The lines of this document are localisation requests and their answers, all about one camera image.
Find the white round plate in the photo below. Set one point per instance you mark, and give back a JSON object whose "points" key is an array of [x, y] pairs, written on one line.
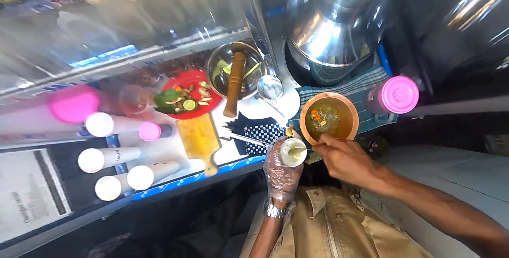
{"points": [[252, 109]]}

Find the small steel cup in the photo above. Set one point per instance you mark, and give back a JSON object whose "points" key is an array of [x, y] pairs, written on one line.
{"points": [[270, 87]]}

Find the wooden pestle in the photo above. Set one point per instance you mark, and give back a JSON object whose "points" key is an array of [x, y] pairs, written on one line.
{"points": [[235, 81]]}

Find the blue plastic object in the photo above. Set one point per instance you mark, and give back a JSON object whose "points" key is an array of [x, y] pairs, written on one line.
{"points": [[383, 57]]}

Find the large steel pot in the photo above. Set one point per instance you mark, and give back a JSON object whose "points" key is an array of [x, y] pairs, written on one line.
{"points": [[334, 37]]}

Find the red plate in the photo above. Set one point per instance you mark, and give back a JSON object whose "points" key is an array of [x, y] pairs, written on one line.
{"points": [[208, 110]]}

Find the metal spoon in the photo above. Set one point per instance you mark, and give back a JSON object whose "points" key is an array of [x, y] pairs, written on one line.
{"points": [[297, 150]]}

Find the squeezed lime piece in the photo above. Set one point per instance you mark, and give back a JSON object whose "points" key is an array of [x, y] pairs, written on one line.
{"points": [[227, 69]]}

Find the orange chopped pieces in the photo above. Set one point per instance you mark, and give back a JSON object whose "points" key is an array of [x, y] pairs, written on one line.
{"points": [[315, 115]]}

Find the jar with pink lid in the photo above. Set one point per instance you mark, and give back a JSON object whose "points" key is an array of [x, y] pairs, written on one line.
{"points": [[399, 94]]}

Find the small bottle with pink lid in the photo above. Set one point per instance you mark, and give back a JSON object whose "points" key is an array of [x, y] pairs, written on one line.
{"points": [[150, 131]]}

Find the person's body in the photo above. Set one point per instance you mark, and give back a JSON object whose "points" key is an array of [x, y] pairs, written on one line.
{"points": [[334, 226]]}

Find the clear plastic container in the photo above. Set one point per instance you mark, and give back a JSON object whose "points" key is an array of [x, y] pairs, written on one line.
{"points": [[135, 101]]}

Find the printed white sign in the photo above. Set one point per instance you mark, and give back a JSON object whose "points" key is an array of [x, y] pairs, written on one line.
{"points": [[30, 194]]}

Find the steel bowl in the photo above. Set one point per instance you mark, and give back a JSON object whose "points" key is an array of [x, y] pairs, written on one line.
{"points": [[216, 61]]}

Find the white lidded bottle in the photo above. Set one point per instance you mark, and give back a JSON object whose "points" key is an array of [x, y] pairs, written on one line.
{"points": [[140, 177], [91, 160], [99, 124], [108, 188]]}

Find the cut lime half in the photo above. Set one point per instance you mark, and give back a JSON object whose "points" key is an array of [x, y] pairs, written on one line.
{"points": [[190, 105]]}

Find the wooden mortar bowl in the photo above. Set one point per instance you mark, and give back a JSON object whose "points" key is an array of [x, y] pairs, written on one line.
{"points": [[350, 121]]}

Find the yellow cutting board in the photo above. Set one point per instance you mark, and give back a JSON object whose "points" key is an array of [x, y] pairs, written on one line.
{"points": [[197, 138]]}

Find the person's left fingers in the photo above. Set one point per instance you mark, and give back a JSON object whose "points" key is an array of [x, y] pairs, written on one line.
{"points": [[274, 152]]}

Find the pale green stalk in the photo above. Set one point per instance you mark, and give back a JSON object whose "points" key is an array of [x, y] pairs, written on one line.
{"points": [[252, 69]]}

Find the person's right hand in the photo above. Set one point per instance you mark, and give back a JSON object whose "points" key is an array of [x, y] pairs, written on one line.
{"points": [[350, 164]]}

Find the large pink-lidded container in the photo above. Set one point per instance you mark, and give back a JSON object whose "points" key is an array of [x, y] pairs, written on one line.
{"points": [[75, 104]]}

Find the white cup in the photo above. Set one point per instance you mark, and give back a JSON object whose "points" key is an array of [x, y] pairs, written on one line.
{"points": [[286, 158]]}

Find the black white checkered cloth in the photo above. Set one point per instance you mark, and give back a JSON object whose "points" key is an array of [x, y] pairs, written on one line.
{"points": [[264, 135]]}

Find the ginger piece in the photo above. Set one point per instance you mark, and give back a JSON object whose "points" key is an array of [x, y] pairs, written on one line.
{"points": [[204, 90]]}

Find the teal plaid cloth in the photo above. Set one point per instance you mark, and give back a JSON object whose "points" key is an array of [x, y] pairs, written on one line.
{"points": [[368, 99]]}

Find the person's left forearm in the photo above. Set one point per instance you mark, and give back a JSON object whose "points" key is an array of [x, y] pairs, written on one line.
{"points": [[269, 236]]}

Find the green leaf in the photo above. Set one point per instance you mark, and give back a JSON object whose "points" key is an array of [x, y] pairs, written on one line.
{"points": [[164, 98]]}

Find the person's right fingers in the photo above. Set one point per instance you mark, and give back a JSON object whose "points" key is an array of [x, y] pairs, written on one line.
{"points": [[328, 148]]}

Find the person's left hand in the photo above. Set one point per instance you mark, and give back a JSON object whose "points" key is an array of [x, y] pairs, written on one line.
{"points": [[283, 178]]}

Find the metal tongs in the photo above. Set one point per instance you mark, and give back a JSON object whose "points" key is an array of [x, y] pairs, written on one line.
{"points": [[250, 139]]}

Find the long white utensil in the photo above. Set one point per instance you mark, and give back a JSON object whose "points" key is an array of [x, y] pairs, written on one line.
{"points": [[274, 111]]}

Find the glass display case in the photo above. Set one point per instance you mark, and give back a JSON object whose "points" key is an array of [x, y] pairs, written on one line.
{"points": [[139, 19]]}

